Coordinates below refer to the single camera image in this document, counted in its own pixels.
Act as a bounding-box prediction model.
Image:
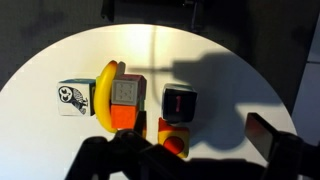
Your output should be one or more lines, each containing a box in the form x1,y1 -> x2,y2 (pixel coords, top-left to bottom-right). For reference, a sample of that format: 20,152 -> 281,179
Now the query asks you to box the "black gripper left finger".
133,110 -> 148,138

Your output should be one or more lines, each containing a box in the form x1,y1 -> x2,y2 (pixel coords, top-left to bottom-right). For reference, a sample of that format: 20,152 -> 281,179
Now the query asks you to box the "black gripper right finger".
244,112 -> 279,162

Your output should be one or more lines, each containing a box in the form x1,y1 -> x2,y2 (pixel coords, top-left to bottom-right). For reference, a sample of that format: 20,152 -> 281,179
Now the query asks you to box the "red yellow round toy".
156,116 -> 191,160

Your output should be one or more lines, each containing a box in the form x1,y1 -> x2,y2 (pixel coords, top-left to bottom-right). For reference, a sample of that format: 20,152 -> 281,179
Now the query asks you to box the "yellow toy banana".
93,59 -> 120,133

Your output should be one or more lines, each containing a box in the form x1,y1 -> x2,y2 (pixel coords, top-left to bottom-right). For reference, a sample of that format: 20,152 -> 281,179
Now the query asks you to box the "small orange block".
110,104 -> 141,131

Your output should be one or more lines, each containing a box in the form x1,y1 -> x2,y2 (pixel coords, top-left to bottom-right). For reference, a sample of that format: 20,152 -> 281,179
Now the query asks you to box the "dark red-faced block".
118,73 -> 148,112

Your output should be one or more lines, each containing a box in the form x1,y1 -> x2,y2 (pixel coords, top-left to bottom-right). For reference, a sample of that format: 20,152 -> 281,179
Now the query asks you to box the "black number one cube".
161,82 -> 199,125

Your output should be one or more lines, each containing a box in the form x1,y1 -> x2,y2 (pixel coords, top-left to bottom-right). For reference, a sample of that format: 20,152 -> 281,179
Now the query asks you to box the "small beige block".
115,61 -> 127,79

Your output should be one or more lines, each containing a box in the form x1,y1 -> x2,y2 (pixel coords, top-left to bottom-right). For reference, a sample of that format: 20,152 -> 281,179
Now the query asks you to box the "white owl print cube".
56,78 -> 98,117

